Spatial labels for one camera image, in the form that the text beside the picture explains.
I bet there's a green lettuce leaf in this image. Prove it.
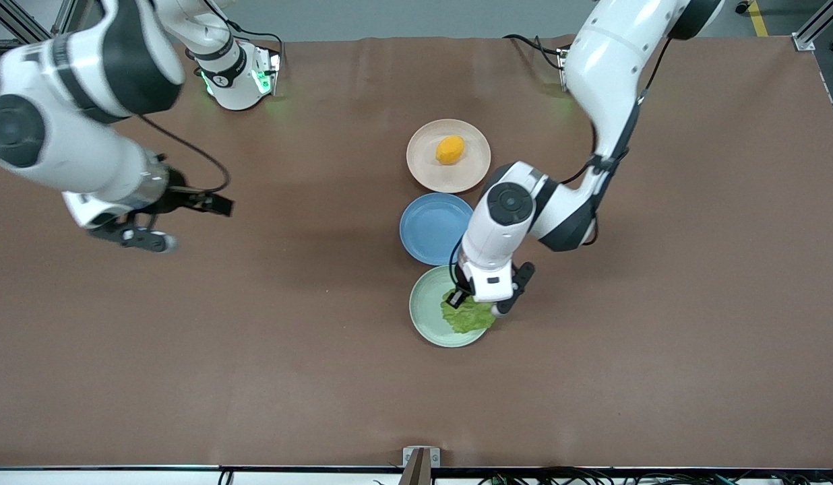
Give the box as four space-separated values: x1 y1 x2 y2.
440 290 498 334

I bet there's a yellow lemon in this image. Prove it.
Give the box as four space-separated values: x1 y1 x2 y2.
435 135 466 166

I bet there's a pale green round plate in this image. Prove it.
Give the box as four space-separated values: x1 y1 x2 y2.
409 265 493 348

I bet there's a blue round plate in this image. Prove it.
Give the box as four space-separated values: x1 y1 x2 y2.
399 193 476 266

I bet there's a beige round plate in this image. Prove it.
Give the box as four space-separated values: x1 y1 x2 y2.
406 119 492 194

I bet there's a brown table cover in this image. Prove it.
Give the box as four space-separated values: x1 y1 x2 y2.
0 35 833 469

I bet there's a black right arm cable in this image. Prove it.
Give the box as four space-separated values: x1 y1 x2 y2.
139 113 230 196

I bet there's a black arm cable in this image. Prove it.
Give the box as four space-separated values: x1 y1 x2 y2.
449 37 673 287
139 113 230 196

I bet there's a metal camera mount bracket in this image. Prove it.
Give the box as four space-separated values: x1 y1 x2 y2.
402 446 441 485

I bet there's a black right base cable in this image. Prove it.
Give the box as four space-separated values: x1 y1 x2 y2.
224 17 286 68

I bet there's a black base cable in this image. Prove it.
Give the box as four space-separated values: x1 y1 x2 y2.
224 17 286 68
503 34 571 71

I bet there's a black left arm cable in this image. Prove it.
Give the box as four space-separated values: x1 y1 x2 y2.
449 37 673 287

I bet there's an aluminium frame profile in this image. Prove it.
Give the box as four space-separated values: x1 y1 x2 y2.
792 0 833 51
0 0 80 49

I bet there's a black left base cable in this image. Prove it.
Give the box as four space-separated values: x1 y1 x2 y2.
503 34 571 71

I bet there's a white table edge rail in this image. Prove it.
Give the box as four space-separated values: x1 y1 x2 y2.
0 465 833 485

